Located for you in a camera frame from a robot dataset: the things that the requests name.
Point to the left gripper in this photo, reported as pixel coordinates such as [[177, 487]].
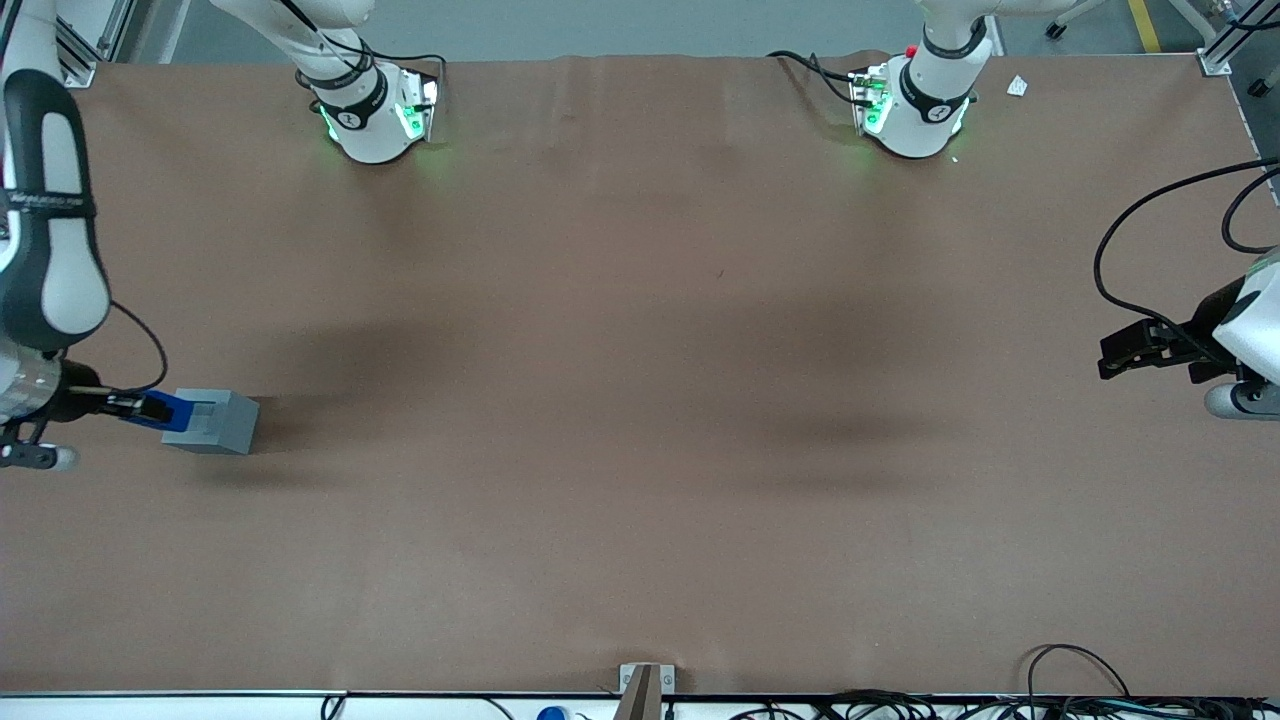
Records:
[[1196, 334]]

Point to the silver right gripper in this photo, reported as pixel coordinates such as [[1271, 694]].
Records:
[[76, 401]]

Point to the blue plastic cube part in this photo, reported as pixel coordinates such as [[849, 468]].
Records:
[[180, 408]]

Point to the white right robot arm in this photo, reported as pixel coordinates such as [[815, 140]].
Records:
[[65, 285]]

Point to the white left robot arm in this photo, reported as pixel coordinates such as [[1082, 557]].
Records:
[[925, 110]]

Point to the gray square base block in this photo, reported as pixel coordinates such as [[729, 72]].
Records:
[[225, 425]]

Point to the white paper scrap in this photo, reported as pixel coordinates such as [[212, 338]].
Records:
[[1017, 87]]

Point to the black chair caster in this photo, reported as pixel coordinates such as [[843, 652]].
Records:
[[1054, 30]]

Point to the brown table cover sheet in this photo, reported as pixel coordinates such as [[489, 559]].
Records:
[[640, 400]]

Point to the blue round cap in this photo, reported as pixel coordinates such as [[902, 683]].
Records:
[[551, 714]]

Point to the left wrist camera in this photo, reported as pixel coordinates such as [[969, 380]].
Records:
[[1245, 400]]

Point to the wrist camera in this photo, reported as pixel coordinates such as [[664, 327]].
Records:
[[1245, 400], [30, 457]]

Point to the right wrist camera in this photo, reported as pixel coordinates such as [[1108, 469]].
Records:
[[30, 457]]

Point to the aluminium frame profile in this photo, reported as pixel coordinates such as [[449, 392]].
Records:
[[1225, 40], [90, 40]]

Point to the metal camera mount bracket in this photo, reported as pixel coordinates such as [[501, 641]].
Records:
[[645, 690]]

